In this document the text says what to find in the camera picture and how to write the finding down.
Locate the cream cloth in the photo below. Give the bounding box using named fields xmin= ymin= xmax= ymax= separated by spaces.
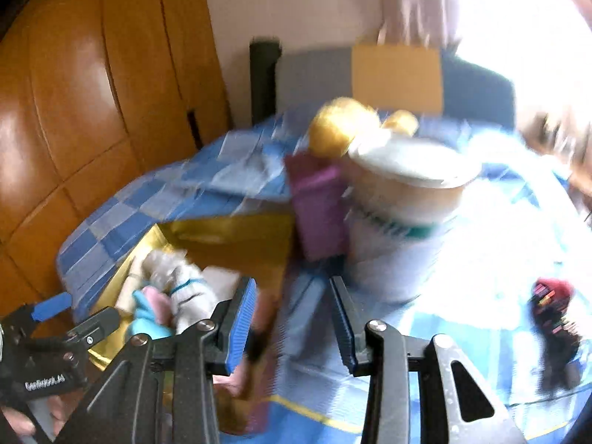
xmin=113 ymin=256 xmax=149 ymax=315

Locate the grey yellow blue headboard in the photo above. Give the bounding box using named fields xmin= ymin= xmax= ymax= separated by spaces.
xmin=275 ymin=44 xmax=516 ymax=130

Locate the person's left hand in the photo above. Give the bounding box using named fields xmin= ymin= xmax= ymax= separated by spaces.
xmin=0 ymin=395 xmax=70 ymax=438

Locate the blue plush toy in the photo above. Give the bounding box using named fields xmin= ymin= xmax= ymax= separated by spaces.
xmin=129 ymin=289 xmax=174 ymax=338

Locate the golden tray box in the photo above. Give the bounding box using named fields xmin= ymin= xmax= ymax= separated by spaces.
xmin=85 ymin=213 xmax=297 ymax=435

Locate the yellow plush toy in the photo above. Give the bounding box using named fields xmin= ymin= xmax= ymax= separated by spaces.
xmin=307 ymin=97 xmax=419 ymax=158

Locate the white sock bundle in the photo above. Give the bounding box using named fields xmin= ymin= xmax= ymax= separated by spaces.
xmin=169 ymin=263 xmax=243 ymax=334

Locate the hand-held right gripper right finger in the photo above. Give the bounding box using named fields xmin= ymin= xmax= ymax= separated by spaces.
xmin=329 ymin=276 xmax=528 ymax=444

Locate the black feathered toy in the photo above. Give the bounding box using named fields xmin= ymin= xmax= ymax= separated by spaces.
xmin=527 ymin=287 xmax=583 ymax=391

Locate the purple box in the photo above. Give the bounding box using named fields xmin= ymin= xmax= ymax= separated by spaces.
xmin=283 ymin=150 xmax=354 ymax=262

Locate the pink patterned curtain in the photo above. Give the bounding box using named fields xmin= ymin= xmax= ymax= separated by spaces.
xmin=379 ymin=0 xmax=463 ymax=49

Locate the wooden wardrobe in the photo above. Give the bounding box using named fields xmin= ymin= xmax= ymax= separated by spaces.
xmin=0 ymin=0 xmax=232 ymax=315

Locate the white protein powder can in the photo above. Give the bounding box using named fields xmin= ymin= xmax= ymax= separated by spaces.
xmin=340 ymin=138 xmax=482 ymax=303

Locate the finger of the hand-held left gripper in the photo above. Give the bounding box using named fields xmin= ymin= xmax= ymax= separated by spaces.
xmin=9 ymin=292 xmax=74 ymax=329
xmin=65 ymin=306 xmax=122 ymax=347

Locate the pink teal sock bundle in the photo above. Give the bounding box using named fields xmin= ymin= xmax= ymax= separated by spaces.
xmin=141 ymin=286 xmax=169 ymax=324

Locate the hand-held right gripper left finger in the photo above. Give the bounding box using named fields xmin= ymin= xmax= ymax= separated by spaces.
xmin=60 ymin=277 xmax=257 ymax=444

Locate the blue checkered bed sheet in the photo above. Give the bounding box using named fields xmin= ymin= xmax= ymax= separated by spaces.
xmin=55 ymin=111 xmax=592 ymax=444

